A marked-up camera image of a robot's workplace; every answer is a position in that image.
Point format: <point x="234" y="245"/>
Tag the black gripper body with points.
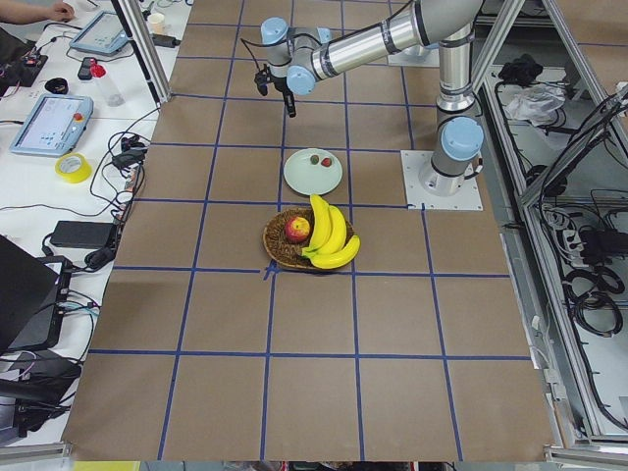
<point x="283" y="86"/>

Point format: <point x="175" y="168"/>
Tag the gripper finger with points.
<point x="262" y="78"/>
<point x="289" y="103"/>

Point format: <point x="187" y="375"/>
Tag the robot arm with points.
<point x="300" y="57"/>

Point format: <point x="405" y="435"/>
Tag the light green plate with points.
<point x="306" y="178"/>

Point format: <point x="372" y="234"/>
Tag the person hand at desk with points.
<point x="60" y="11"/>

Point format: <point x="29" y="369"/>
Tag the paper cup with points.
<point x="156" y="22"/>

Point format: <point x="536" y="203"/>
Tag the red apple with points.
<point x="297" y="229"/>

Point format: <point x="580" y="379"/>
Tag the clear plastic bottle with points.
<point x="110" y="92"/>

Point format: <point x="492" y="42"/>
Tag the wicker basket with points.
<point x="277" y="246"/>

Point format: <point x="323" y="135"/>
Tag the yellow banana bunch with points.
<point x="329" y="248"/>

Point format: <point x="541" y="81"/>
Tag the upper teach pendant tablet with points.
<point x="103" y="35"/>

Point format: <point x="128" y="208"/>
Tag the teach pendant tablet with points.
<point x="103" y="35"/>
<point x="54" y="125"/>

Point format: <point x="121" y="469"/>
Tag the small black bowl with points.
<point x="57" y="86"/>

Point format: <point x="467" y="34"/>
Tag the yellow tape roll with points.
<point x="73" y="168"/>

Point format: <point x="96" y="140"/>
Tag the lower teach pendant tablet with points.
<point x="54" y="125"/>

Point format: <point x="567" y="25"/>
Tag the black cloth bundle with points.
<point x="522" y="71"/>

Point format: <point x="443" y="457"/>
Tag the black power brick left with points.
<point x="82" y="234"/>

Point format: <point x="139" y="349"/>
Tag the crumpled white cloth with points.
<point x="538" y="104"/>

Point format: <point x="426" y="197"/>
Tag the black laptop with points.
<point x="33" y="290"/>

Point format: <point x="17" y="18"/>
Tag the aluminium frame upright left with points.
<point x="137" y="32"/>

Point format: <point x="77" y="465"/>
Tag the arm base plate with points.
<point x="416" y="56"/>
<point x="425" y="189"/>

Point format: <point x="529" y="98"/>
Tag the aluminium frame right structure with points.
<point x="562" y="202"/>

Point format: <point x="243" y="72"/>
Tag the coiled black cables floor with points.
<point x="605" y="282"/>

